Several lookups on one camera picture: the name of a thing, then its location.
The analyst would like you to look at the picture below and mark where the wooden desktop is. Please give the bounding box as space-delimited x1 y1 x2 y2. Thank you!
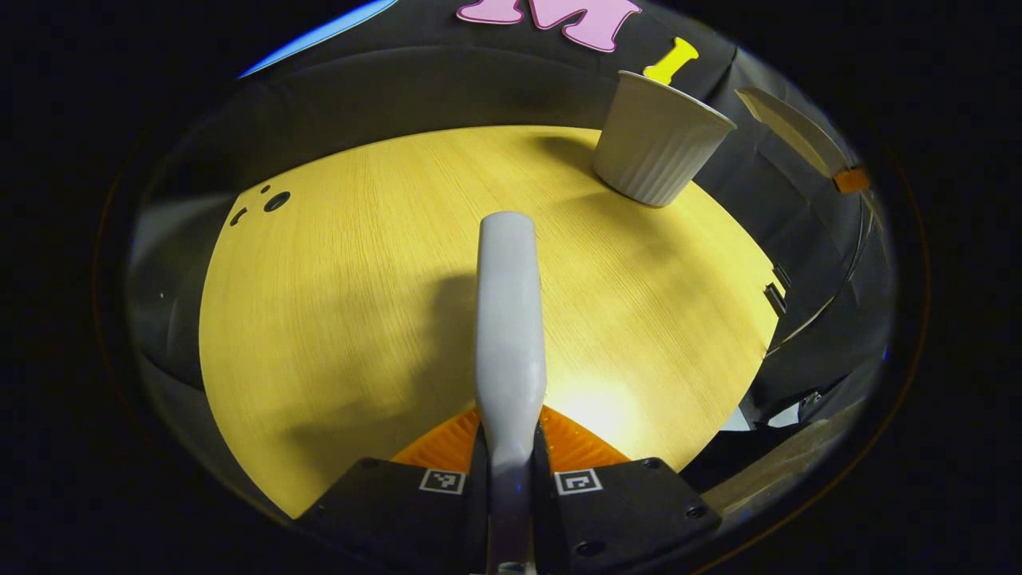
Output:
198 125 782 520

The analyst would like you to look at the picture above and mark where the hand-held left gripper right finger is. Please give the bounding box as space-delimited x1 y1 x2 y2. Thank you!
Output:
531 405 724 575

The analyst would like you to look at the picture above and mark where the white ribbed garbage bin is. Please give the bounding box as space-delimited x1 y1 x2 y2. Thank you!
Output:
592 70 738 208

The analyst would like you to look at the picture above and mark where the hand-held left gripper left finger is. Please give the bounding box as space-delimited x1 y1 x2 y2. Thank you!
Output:
294 406 489 575

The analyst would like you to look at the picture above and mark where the grey dustpan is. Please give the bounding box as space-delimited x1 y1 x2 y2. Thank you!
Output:
735 86 850 181

